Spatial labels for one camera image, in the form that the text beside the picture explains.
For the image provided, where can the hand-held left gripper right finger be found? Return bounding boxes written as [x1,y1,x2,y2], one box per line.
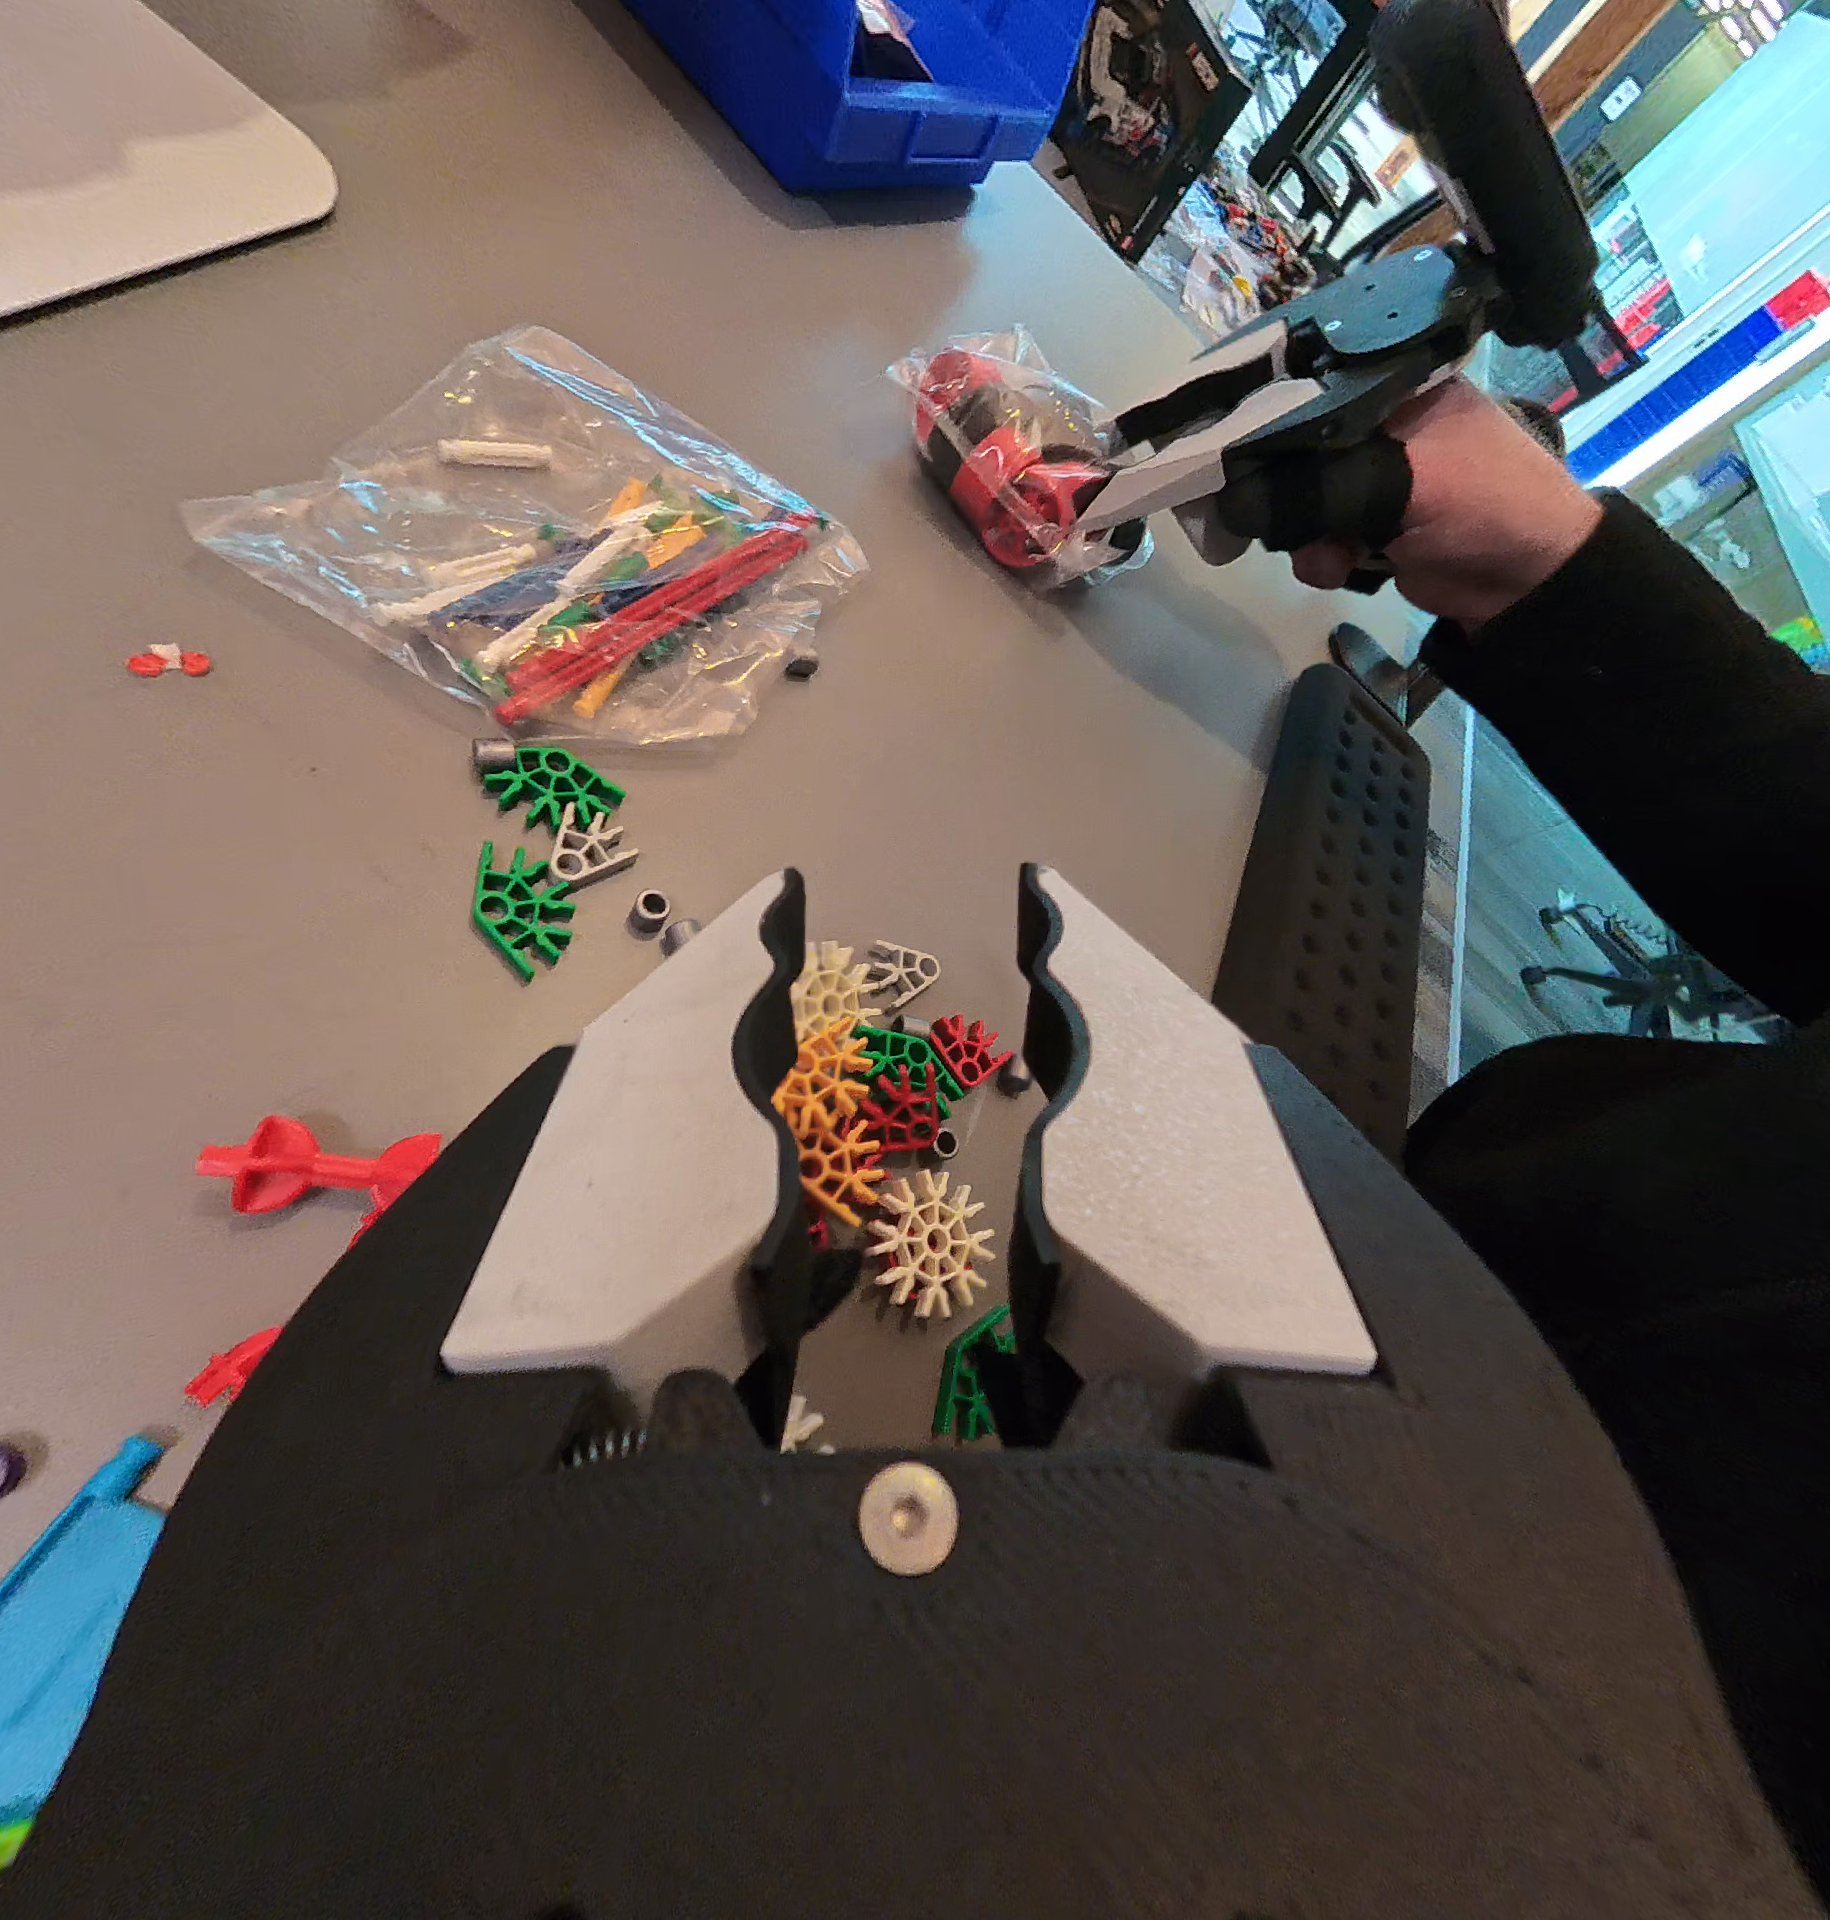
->
[984,865,1382,1448]

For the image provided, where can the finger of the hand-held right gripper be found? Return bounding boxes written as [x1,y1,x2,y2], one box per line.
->
[1104,329,1324,452]
[1058,426,1265,549]

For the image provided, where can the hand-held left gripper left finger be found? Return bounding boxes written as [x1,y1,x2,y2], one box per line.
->
[441,868,857,1448]

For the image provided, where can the clear bag of red wheels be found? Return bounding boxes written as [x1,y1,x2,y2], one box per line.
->
[890,329,1157,595]

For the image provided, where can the clear bag of colourful rods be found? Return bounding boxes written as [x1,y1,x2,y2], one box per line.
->
[182,329,872,750]

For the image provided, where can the white stand with wooden board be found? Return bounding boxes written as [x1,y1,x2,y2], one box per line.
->
[0,0,339,335]

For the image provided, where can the person's right forearm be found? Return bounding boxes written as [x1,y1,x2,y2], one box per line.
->
[1414,489,1830,1029]

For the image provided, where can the person's right hand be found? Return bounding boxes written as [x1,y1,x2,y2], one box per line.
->
[1287,372,1604,630]

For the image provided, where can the scattered loose plastic connectors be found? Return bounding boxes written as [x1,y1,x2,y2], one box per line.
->
[469,733,1035,1453]

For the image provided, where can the black toy box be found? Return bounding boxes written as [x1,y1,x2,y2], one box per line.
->
[1050,0,1254,264]

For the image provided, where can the black perforated mat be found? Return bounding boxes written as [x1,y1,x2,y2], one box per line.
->
[1213,660,1433,1166]

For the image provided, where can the red bow-tie connector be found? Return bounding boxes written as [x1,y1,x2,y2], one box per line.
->
[182,1210,384,1412]
[192,1112,446,1217]

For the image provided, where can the blue plastic bin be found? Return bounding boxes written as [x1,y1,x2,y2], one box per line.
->
[619,0,1097,199]

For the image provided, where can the black office chair base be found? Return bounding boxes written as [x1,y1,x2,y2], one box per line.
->
[1520,891,1792,1046]

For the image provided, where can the person's black clothing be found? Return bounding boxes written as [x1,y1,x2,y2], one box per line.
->
[1403,1019,1830,1920]

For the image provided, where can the cyan flat toy piece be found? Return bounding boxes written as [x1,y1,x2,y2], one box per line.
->
[0,1432,167,1827]

